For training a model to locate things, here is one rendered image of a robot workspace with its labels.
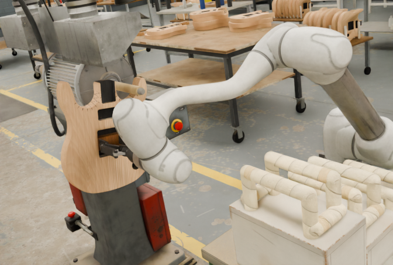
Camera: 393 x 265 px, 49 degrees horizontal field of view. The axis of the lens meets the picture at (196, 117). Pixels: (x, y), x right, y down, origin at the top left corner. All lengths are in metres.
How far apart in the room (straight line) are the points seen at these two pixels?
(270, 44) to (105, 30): 0.53
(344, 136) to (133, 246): 1.12
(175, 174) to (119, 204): 0.89
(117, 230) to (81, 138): 0.74
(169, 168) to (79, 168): 0.42
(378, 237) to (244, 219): 0.30
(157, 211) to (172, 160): 1.00
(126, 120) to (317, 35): 0.62
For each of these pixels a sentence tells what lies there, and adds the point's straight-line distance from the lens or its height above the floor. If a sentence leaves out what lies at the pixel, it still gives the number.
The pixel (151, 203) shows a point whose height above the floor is 0.58.
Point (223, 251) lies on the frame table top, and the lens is 1.20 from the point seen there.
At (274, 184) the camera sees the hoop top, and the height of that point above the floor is 1.20.
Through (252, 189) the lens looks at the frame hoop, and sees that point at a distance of 1.00.
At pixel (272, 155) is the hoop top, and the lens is 1.03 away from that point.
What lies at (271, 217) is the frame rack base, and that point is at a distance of 1.00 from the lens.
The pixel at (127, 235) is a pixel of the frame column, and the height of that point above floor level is 0.47.
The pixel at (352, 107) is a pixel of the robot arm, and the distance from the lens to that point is 1.57.
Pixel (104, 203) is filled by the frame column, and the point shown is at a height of 0.68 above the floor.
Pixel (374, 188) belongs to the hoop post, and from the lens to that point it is 1.10.
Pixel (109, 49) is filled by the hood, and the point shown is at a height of 1.44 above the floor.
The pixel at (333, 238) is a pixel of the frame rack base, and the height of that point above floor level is 1.10.
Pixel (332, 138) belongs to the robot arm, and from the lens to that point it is 1.91.
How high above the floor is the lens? 1.67
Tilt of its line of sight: 20 degrees down
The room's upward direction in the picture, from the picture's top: 9 degrees counter-clockwise
